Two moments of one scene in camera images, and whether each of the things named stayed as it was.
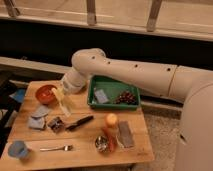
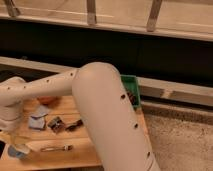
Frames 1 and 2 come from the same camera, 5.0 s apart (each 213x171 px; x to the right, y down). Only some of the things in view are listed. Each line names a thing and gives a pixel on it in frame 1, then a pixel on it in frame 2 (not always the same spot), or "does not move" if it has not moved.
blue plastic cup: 18,148 does not move
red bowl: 44,94 does not move
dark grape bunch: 126,98 does not move
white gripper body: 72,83 to 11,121
